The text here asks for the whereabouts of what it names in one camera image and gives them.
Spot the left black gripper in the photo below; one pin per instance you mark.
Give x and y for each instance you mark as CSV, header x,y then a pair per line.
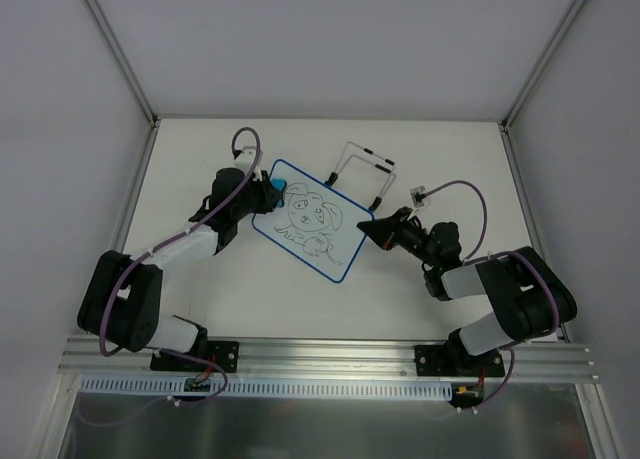
x,y
263,194

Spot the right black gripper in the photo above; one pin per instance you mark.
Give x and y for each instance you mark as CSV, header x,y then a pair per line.
x,y
397,229

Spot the blue heart-shaped eraser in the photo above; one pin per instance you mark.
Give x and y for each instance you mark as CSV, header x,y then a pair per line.
x,y
278,191

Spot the blue-framed whiteboard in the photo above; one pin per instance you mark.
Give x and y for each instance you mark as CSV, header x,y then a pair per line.
x,y
315,224

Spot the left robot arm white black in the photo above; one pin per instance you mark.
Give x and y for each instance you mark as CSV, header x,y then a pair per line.
x,y
122,303

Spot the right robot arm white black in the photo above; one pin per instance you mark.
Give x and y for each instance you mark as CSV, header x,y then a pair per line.
x,y
527,298

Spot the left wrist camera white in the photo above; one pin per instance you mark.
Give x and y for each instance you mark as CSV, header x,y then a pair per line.
x,y
248,161

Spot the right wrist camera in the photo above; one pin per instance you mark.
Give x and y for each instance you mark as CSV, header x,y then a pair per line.
x,y
419,197

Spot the wire whiteboard stand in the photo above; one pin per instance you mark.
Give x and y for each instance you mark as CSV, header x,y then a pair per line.
x,y
356,161

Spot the left side table rail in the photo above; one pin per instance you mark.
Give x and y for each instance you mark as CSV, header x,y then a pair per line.
x,y
125,219

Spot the table rail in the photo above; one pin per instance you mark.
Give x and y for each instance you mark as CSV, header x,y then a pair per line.
x,y
525,204
125,219

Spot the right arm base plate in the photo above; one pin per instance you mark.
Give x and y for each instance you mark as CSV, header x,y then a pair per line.
x,y
438,361

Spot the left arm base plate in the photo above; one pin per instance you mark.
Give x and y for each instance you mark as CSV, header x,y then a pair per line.
x,y
214,354

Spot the right side table rail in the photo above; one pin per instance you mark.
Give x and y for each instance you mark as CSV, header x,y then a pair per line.
x,y
525,204

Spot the aluminium front rail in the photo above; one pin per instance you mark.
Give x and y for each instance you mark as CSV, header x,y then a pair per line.
x,y
544,362

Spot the white slotted cable duct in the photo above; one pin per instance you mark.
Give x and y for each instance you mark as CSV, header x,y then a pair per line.
x,y
268,388

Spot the left aluminium frame post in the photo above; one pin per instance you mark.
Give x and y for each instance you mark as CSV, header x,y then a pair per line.
x,y
108,36

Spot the aluminium frame post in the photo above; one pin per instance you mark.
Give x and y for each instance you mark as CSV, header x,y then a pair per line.
x,y
108,36
551,47

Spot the right aluminium frame post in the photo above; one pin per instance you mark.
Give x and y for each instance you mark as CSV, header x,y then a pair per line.
x,y
551,47

